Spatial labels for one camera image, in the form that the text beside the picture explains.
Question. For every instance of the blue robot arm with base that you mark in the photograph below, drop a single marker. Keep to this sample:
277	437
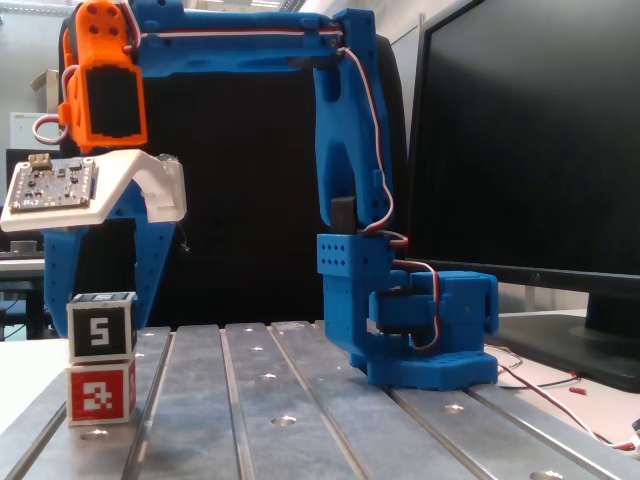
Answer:
345	150

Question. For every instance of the white camera mount with board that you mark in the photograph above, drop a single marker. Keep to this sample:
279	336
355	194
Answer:
115	175

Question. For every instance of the white cabinet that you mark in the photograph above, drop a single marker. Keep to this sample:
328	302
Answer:
22	125

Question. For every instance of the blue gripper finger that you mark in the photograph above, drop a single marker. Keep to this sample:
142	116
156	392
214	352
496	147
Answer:
152	260
60	270

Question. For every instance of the brown cardboard box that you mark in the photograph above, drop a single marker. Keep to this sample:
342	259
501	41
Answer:
47	90

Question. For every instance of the grey round tin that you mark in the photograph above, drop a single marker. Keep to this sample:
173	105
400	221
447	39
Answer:
23	247

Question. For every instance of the black Dell computer monitor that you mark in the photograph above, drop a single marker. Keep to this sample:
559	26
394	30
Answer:
525	125

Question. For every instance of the white office desk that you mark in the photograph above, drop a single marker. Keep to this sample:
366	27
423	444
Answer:
20	267

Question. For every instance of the slotted aluminium base plate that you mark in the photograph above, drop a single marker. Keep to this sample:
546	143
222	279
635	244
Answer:
250	425

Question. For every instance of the black cube with white marker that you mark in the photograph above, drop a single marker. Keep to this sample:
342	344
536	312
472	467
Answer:
100	330

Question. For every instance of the red cube with white marker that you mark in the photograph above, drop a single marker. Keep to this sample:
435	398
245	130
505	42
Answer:
97	395

